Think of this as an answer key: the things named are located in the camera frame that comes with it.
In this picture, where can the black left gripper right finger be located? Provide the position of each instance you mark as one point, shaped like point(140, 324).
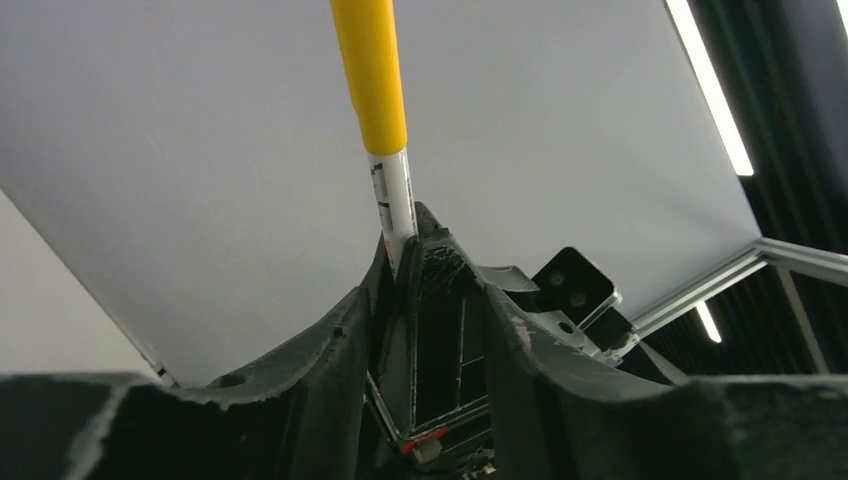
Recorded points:
point(559, 414)

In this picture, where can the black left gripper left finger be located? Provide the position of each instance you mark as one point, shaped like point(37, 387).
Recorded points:
point(293, 413)

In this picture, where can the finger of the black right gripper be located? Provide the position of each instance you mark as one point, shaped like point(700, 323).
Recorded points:
point(429, 392)
point(379, 283)

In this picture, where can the yellow marker cap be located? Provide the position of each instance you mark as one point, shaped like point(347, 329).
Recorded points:
point(366, 33)

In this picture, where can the white marker pen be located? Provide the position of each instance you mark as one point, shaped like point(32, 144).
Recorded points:
point(392, 186)

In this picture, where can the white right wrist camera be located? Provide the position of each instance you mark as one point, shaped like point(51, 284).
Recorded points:
point(571, 299)

